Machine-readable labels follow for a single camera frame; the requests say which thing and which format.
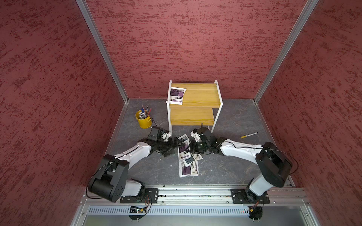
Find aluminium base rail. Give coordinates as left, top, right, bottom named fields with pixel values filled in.
left=80, top=185, right=312, bottom=205

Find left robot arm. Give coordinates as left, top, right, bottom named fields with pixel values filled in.
left=86, top=137, right=183, bottom=202

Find purple coffee bag bottom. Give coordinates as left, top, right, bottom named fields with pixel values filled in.
left=179, top=161, right=199, bottom=178

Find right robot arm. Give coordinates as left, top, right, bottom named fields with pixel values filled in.
left=187, top=137, right=293, bottom=202

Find pens in bucket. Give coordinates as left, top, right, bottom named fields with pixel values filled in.
left=136, top=105, right=152, bottom=120

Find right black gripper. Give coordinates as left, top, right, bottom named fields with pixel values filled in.
left=185, top=140, right=210, bottom=154

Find white frame wooden shelf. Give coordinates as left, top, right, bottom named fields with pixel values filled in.
left=166, top=80, right=223, bottom=132

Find yellow pen bucket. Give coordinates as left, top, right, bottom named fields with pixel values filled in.
left=135, top=112, right=152, bottom=129

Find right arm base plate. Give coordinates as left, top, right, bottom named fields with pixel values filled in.
left=231, top=189, right=270, bottom=204

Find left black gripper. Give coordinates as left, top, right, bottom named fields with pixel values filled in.
left=156, top=137, right=184, bottom=156

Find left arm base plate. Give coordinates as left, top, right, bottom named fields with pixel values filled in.
left=119, top=188, right=159, bottom=204

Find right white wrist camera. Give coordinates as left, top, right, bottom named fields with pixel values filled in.
left=190, top=127, right=216, bottom=144

